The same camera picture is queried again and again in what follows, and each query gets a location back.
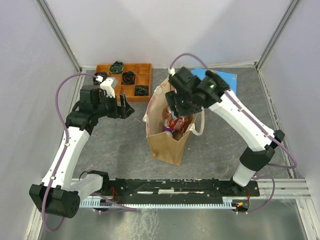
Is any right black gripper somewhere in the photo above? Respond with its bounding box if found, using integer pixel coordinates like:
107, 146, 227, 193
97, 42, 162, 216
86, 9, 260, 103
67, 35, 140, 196
164, 90, 203, 122

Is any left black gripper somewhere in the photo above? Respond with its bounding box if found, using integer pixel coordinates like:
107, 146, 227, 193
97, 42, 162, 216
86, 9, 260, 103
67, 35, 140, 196
94, 91, 135, 119

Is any red cola can front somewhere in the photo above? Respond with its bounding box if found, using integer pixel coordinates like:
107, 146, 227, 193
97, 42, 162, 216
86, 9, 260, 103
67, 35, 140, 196
166, 106, 189, 131

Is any red cola can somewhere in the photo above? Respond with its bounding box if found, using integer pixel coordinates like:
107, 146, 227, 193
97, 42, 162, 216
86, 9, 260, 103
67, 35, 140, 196
176, 125, 188, 134
166, 106, 189, 131

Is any purple Fanta can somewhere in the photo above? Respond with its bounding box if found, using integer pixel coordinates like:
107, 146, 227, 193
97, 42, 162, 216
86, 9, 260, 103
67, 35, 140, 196
163, 118, 175, 133

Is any brown canvas tote bag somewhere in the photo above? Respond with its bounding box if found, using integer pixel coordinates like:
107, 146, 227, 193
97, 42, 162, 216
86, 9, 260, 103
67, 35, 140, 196
142, 79, 205, 166

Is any purple soda can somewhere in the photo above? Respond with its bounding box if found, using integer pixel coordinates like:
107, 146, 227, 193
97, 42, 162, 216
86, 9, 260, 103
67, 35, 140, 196
164, 130, 173, 138

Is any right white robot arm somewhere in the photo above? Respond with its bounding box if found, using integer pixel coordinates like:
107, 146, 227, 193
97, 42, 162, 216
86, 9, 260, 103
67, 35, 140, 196
165, 67, 285, 196

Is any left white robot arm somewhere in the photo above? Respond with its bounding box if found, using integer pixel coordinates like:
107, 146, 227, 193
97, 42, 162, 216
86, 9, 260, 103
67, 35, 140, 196
29, 85, 135, 219

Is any black rolled sock right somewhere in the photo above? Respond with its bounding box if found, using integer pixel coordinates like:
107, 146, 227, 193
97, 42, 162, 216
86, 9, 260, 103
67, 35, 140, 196
134, 85, 149, 97

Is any black rolled sock middle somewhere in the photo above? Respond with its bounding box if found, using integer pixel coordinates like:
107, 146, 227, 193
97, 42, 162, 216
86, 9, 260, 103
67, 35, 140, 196
122, 71, 136, 85

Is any orange compartment tray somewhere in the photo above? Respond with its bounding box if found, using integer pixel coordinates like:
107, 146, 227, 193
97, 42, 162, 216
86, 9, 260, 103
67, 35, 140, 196
95, 61, 152, 102

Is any black rolled sock top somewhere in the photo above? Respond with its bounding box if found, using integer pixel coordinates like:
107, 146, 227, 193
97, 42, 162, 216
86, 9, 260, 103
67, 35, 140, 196
109, 61, 124, 75

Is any blue patterned cloth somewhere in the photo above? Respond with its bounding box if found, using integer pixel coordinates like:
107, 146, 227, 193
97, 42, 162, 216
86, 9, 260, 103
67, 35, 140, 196
191, 68, 238, 94

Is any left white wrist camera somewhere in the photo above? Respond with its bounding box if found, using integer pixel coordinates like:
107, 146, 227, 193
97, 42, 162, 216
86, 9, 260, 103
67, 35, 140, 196
99, 77, 118, 98

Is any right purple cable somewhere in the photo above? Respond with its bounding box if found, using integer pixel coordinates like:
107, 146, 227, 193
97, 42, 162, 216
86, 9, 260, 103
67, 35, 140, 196
168, 52, 298, 214

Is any purple cable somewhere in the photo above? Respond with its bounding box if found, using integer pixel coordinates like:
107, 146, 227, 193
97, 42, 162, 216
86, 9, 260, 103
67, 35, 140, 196
168, 52, 298, 214
41, 73, 138, 232

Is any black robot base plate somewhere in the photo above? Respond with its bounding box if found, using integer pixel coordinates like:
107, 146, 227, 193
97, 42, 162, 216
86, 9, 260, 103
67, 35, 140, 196
97, 178, 260, 205

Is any light blue cable duct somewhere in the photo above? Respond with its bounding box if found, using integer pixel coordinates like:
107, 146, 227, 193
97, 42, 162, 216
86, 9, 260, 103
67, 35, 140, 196
79, 196, 248, 209

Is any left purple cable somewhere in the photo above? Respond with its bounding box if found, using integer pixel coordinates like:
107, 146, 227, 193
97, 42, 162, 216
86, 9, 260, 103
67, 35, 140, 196
41, 73, 138, 232

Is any left aluminium frame post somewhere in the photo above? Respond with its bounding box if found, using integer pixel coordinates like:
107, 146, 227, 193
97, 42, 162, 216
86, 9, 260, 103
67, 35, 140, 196
35, 0, 82, 72

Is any aluminium frame post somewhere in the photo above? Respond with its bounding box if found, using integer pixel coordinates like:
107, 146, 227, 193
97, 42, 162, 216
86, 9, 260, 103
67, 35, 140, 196
255, 0, 300, 71
35, 0, 82, 72

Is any right aluminium frame post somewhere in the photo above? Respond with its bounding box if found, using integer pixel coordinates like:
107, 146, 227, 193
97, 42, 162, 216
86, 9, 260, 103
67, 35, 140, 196
255, 0, 300, 71

